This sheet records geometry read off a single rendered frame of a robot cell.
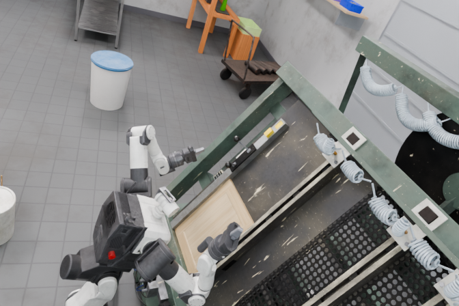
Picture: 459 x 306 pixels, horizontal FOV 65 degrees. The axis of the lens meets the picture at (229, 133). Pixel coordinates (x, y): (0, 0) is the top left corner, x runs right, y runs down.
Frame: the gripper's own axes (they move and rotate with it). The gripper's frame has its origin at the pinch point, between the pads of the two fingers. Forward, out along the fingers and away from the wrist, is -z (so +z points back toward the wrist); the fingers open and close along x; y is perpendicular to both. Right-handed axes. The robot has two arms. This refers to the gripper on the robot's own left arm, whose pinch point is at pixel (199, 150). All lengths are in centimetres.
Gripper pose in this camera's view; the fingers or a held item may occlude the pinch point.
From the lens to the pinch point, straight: 211.2
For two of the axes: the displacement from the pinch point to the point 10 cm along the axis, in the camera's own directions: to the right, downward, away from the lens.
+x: 1.4, 7.2, 6.8
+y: 3.6, 6.0, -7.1
